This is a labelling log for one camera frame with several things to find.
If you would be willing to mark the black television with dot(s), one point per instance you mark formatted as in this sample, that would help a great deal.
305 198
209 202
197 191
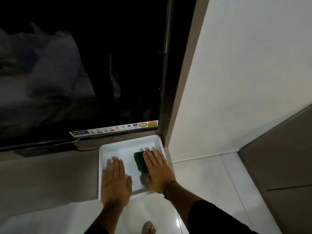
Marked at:
73 70

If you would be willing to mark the grey stone ledge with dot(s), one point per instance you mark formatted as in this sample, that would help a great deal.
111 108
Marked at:
48 177

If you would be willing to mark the person's left forearm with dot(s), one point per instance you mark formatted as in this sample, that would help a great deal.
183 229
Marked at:
109 216

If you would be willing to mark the white sticker strip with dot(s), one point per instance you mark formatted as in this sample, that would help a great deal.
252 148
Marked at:
114 129

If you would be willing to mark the thin wrist band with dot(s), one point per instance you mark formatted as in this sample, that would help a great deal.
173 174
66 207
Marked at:
165 190

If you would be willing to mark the person's left hand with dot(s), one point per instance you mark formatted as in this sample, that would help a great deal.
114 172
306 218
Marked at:
114 182

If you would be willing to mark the grey cabinet panel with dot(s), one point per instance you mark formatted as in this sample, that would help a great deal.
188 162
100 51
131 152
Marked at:
280 163

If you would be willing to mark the person's right hand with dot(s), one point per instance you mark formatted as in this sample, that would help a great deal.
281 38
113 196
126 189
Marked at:
158 173

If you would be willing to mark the white plastic tray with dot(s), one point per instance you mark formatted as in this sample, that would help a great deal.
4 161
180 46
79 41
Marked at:
126 154

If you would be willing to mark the person's black left sleeve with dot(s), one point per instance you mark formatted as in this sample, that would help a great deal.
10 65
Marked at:
96 231

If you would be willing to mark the green scrub pad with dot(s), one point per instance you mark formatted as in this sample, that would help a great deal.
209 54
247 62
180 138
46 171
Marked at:
139 161

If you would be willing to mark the person's foot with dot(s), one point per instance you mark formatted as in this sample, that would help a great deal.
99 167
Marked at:
148 228

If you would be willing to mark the person's black sleeve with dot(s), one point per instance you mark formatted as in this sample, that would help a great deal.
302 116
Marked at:
96 231
214 221

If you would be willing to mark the person's right forearm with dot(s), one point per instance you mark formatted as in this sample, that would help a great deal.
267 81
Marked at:
180 199

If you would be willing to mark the person's black right sleeve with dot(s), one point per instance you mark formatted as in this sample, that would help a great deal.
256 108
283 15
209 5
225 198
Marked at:
214 221

